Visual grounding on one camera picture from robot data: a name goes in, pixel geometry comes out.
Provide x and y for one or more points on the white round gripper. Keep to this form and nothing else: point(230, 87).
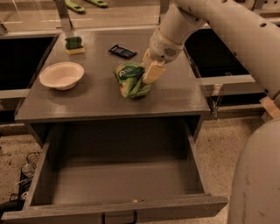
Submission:
point(161, 48)

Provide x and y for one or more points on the green rice chip bag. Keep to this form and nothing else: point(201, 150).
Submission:
point(130, 78)

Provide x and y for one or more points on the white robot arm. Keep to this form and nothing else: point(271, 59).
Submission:
point(255, 42)

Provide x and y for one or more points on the open grey top drawer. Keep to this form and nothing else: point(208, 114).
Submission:
point(117, 166)

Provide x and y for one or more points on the dark blue snack packet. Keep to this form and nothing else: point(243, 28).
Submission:
point(122, 52)

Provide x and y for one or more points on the grey cabinet with countertop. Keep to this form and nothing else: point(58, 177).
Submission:
point(97, 94)

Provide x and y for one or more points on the green and yellow sponge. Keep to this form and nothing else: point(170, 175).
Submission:
point(74, 45)

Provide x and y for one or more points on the green tool on shelf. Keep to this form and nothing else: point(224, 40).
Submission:
point(98, 3)
point(75, 7)

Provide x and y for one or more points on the white paper bowl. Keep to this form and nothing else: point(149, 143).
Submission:
point(61, 76)

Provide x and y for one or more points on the wooden board at right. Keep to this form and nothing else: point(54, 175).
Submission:
point(271, 109)

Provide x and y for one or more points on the middle metal support post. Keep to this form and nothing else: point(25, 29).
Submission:
point(164, 6)

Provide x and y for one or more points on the metal support post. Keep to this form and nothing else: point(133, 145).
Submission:
point(257, 6)
point(65, 20)
point(164, 6)

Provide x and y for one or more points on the left metal support post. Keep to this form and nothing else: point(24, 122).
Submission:
point(65, 20)

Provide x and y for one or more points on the right metal support post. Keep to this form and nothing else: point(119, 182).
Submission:
point(257, 6)

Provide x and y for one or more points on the black drawer handle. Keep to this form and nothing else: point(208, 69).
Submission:
point(119, 218)

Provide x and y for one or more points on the black wire basket on floor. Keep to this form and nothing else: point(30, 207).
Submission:
point(26, 175)

